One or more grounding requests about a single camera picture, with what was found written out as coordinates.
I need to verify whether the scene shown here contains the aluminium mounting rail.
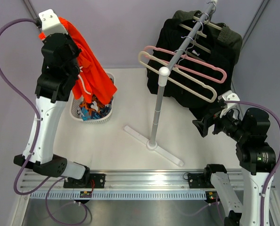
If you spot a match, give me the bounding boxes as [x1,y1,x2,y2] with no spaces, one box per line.
[18,169,244,191]

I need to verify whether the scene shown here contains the white slotted cable duct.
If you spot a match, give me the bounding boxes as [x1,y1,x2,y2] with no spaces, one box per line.
[30,190,206,200]

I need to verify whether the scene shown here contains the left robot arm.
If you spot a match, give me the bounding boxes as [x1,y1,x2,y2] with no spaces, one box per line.
[14,33,104,188]

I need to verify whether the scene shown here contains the white perforated basket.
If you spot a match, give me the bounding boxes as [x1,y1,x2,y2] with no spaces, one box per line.
[70,70,117,123]

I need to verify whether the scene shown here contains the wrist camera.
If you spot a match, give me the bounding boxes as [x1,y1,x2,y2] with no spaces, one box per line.
[38,9,68,37]
[218,90,240,118]

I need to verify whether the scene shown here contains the black shorts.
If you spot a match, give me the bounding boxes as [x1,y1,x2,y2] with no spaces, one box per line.
[147,19,234,120]

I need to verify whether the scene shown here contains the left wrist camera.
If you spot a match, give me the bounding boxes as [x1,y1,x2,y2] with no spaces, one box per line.
[38,9,68,37]

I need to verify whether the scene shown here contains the patterned blue orange shorts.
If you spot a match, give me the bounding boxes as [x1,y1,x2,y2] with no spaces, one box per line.
[73,95,114,123]

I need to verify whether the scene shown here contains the dark green shorts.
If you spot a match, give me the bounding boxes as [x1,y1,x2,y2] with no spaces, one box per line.
[173,10,243,65]

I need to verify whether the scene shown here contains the hanger of green shorts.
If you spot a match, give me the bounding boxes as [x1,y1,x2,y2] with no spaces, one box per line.
[203,17,222,31]

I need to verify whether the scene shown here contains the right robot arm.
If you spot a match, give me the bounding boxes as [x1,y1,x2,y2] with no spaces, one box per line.
[183,108,276,226]

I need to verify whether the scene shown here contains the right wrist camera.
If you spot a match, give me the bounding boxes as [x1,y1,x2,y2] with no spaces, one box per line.
[218,90,240,118]

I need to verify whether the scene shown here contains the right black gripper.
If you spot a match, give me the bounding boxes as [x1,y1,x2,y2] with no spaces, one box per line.
[193,104,249,142]

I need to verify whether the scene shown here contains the cream hanger of patterned shorts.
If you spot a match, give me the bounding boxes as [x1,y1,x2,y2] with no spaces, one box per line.
[138,46,227,103]

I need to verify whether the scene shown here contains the hanger of black shorts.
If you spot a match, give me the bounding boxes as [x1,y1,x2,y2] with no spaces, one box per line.
[179,23,211,54]

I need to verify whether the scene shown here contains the grey clothes rack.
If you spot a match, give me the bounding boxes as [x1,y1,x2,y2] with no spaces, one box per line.
[124,0,217,167]

